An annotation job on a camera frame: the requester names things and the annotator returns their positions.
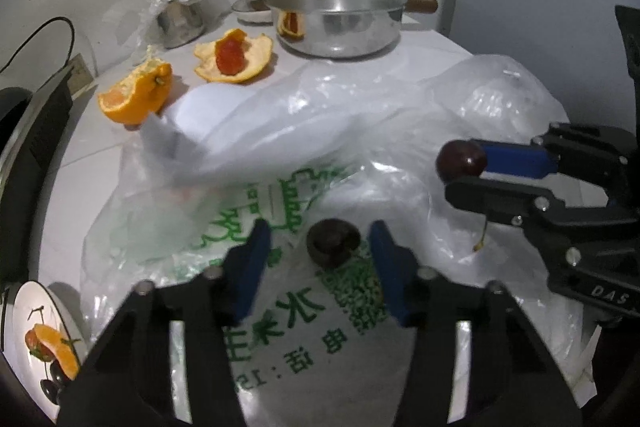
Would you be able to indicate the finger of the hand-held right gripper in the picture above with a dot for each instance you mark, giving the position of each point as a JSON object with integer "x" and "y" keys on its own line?
{"x": 520, "y": 159}
{"x": 500, "y": 199}

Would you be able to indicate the single orange segment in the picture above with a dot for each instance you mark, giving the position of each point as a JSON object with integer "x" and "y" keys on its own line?
{"x": 46, "y": 333}

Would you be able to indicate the orange peel half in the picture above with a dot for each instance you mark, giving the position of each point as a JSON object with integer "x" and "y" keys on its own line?
{"x": 135, "y": 99}

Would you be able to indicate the small steel cup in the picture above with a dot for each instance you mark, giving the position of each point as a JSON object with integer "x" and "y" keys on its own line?
{"x": 182, "y": 24}

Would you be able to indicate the dark red cherry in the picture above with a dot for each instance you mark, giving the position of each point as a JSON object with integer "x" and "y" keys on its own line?
{"x": 59, "y": 374}
{"x": 330, "y": 242}
{"x": 50, "y": 391}
{"x": 460, "y": 159}

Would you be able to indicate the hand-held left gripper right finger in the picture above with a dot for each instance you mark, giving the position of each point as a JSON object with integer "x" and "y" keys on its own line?
{"x": 387, "y": 267}

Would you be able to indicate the open orange peel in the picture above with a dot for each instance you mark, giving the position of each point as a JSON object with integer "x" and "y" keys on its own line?
{"x": 260, "y": 57}

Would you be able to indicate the clear printed plastic bag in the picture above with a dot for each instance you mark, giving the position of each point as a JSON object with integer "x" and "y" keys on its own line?
{"x": 350, "y": 117}

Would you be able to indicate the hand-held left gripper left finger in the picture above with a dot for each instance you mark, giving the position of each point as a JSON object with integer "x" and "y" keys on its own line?
{"x": 252, "y": 267}

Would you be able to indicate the strawberry in orange peel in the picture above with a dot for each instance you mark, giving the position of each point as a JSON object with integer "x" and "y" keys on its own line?
{"x": 230, "y": 54}

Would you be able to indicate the joined orange segments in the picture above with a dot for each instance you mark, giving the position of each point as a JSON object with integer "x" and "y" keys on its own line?
{"x": 67, "y": 357}

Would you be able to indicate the red strawberry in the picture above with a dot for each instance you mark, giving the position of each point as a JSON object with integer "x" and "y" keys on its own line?
{"x": 35, "y": 342}

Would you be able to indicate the white plate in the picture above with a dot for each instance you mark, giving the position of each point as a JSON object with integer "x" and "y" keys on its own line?
{"x": 25, "y": 307}

